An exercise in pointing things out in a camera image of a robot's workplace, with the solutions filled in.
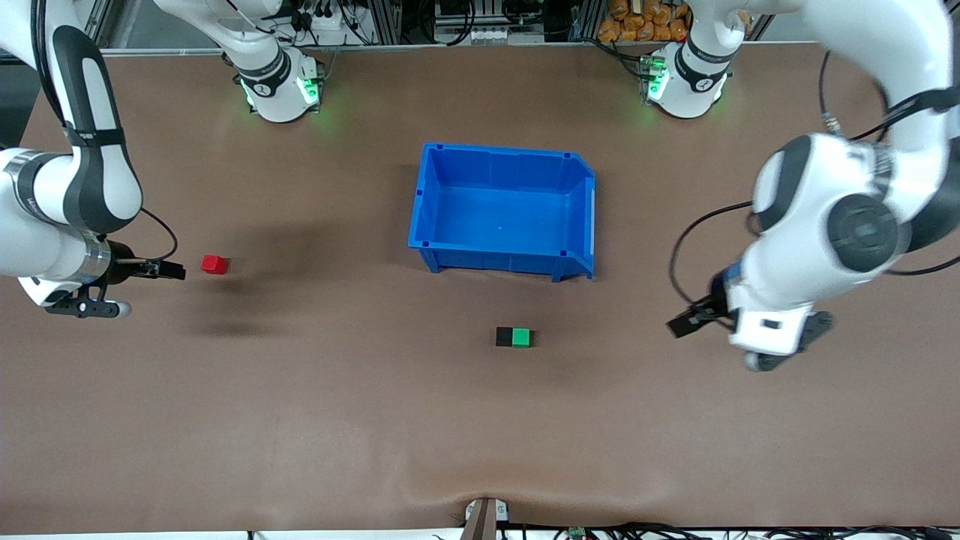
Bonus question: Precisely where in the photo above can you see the white long socket bar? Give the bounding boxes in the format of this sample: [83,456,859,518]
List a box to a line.
[435,26,547,44]

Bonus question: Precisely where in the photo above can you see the white power strip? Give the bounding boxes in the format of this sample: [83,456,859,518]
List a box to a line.
[296,7,347,47]

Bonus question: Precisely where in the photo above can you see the blue plastic storage bin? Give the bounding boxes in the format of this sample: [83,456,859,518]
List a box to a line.
[408,142,597,283]

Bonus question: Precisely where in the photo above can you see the brown table mat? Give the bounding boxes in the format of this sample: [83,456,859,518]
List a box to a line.
[0,41,960,535]

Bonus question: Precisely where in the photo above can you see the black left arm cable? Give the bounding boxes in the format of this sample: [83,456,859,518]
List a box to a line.
[667,49,960,323]

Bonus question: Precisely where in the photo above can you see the grey camera stand bracket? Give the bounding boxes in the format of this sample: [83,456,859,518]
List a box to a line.
[463,497,511,540]

